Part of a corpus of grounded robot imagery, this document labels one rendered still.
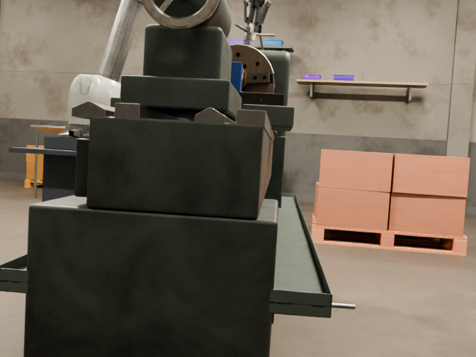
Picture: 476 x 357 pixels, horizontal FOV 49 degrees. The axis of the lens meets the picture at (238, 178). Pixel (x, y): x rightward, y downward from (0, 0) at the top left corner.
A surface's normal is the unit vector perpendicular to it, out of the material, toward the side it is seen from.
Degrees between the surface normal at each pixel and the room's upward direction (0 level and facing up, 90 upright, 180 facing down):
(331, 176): 90
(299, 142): 90
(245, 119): 90
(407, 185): 90
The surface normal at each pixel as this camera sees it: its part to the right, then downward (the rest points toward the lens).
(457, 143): -0.21, 0.04
